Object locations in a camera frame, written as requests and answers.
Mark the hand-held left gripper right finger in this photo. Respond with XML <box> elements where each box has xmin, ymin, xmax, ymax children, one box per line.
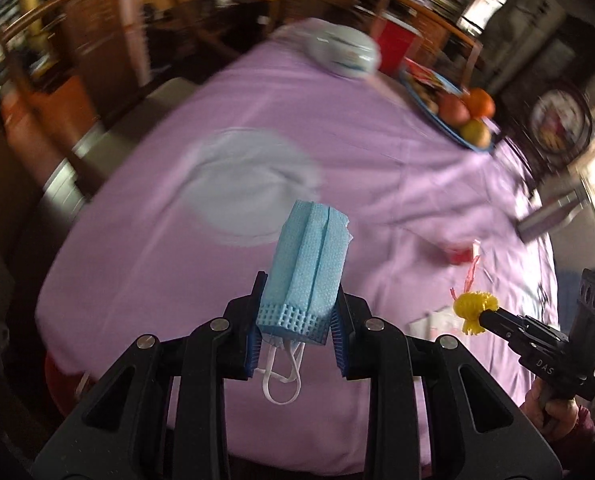
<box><xmin>330</xmin><ymin>285</ymin><xmax>563</xmax><ymax>480</ymax></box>

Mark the person's right hand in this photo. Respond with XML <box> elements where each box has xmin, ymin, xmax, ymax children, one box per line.
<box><xmin>522</xmin><ymin>376</ymin><xmax>579</xmax><ymax>442</ymax></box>

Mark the silver metal bottle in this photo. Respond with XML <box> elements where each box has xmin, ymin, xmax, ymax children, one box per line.
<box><xmin>517</xmin><ymin>190</ymin><xmax>591</xmax><ymax>243</ymax></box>

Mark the white ceramic jar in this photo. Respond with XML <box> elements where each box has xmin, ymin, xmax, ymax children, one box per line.
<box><xmin>305</xmin><ymin>25</ymin><xmax>382</xmax><ymax>80</ymax></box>

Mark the red apple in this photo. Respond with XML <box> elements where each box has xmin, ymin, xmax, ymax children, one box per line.
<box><xmin>437</xmin><ymin>92</ymin><xmax>471</xmax><ymax>127</ymax></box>

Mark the purple tablecloth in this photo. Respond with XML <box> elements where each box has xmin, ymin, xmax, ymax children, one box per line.
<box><xmin>35</xmin><ymin>20</ymin><xmax>561</xmax><ymax>476</ymax></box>

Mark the blue face mask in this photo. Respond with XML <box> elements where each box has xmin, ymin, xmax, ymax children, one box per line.
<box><xmin>255</xmin><ymin>199</ymin><xmax>354</xmax><ymax>406</ymax></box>

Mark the red cup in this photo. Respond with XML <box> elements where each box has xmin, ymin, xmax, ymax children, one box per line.
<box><xmin>375</xmin><ymin>20</ymin><xmax>423</xmax><ymax>77</ymax></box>

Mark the blue fruit plate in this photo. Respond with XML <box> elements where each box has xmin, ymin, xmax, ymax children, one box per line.
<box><xmin>397</xmin><ymin>67</ymin><xmax>498</xmax><ymax>153</ymax></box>

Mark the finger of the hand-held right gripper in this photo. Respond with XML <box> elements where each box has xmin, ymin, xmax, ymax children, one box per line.
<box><xmin>477</xmin><ymin>307</ymin><xmax>527</xmax><ymax>345</ymax></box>

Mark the person's right forearm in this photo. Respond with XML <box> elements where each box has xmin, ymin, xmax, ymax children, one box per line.
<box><xmin>552</xmin><ymin>404</ymin><xmax>595</xmax><ymax>461</ymax></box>

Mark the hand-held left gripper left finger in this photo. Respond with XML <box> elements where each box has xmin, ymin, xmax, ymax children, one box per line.
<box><xmin>34</xmin><ymin>271</ymin><xmax>269</xmax><ymax>480</ymax></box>

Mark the orange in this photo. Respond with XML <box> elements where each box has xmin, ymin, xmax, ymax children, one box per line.
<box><xmin>465</xmin><ymin>87</ymin><xmax>497</xmax><ymax>120</ymax></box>

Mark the yellow pear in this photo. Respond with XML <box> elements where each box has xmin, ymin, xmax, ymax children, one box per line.
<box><xmin>460</xmin><ymin>119</ymin><xmax>492</xmax><ymax>148</ymax></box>

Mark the small red wrapper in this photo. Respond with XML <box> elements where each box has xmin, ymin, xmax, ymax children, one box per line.
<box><xmin>442</xmin><ymin>242</ymin><xmax>473</xmax><ymax>265</ymax></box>

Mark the red striped snack packet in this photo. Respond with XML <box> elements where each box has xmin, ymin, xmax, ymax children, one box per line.
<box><xmin>402</xmin><ymin>57</ymin><xmax>448</xmax><ymax>91</ymax></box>

